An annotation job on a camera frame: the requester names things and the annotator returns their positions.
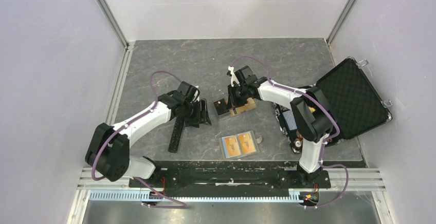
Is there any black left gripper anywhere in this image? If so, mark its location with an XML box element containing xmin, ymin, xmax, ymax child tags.
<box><xmin>182</xmin><ymin>99</ymin><xmax>211</xmax><ymax>128</ymax></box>

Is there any clear acrylic card tray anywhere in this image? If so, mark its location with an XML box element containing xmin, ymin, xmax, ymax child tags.
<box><xmin>213</xmin><ymin>98</ymin><xmax>257</xmax><ymax>120</ymax></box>

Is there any beige leather card holder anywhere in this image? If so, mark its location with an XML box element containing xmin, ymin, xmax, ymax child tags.
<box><xmin>218</xmin><ymin>130</ymin><xmax>263</xmax><ymax>160</ymax></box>

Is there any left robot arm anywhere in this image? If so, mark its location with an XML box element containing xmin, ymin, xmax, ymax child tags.
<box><xmin>85</xmin><ymin>81</ymin><xmax>211</xmax><ymax>187</ymax></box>

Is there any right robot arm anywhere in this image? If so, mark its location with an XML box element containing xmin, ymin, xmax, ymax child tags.
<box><xmin>227</xmin><ymin>66</ymin><xmax>340</xmax><ymax>187</ymax></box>

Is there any black card stack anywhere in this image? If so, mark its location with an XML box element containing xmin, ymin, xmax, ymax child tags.
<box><xmin>213</xmin><ymin>99</ymin><xmax>230</xmax><ymax>120</ymax></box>

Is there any gold card stack left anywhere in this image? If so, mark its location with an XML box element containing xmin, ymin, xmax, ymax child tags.
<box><xmin>229</xmin><ymin>98</ymin><xmax>257</xmax><ymax>117</ymax></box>

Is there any blue playing card deck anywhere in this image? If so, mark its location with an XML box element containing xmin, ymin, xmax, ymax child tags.
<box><xmin>282</xmin><ymin>110</ymin><xmax>297</xmax><ymax>130</ymax></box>

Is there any black glitter stick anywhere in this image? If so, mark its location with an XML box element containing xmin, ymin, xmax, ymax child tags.
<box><xmin>168</xmin><ymin>117</ymin><xmax>185</xmax><ymax>153</ymax></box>

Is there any brown orange chip stack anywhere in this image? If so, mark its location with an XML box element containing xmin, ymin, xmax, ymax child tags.
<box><xmin>294</xmin><ymin>138</ymin><xmax>303</xmax><ymax>150</ymax></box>

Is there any black poker chip case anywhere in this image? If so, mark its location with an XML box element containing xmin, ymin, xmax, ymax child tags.
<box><xmin>275</xmin><ymin>57</ymin><xmax>393</xmax><ymax>154</ymax></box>

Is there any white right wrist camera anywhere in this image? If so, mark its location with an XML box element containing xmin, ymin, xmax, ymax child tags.
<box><xmin>227</xmin><ymin>66</ymin><xmax>240</xmax><ymax>87</ymax></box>

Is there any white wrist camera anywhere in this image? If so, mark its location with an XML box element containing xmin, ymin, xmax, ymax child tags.
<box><xmin>190</xmin><ymin>86</ymin><xmax>200</xmax><ymax>102</ymax></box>
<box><xmin>227</xmin><ymin>66</ymin><xmax>240</xmax><ymax>87</ymax></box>

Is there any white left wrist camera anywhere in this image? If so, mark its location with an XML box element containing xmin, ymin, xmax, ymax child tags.
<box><xmin>190</xmin><ymin>86</ymin><xmax>200</xmax><ymax>102</ymax></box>

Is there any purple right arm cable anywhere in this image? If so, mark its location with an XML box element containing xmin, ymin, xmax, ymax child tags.
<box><xmin>230</xmin><ymin>55</ymin><xmax>350</xmax><ymax>210</ymax></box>

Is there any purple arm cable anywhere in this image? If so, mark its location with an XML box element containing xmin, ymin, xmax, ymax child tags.
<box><xmin>230</xmin><ymin>55</ymin><xmax>350</xmax><ymax>210</ymax></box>
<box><xmin>90</xmin><ymin>71</ymin><xmax>188</xmax><ymax>210</ymax></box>

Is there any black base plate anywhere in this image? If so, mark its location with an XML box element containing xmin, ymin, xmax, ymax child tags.
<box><xmin>145</xmin><ymin>161</ymin><xmax>331</xmax><ymax>197</ymax></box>

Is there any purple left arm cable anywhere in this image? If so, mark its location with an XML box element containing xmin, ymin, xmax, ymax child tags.
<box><xmin>90</xmin><ymin>71</ymin><xmax>188</xmax><ymax>210</ymax></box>

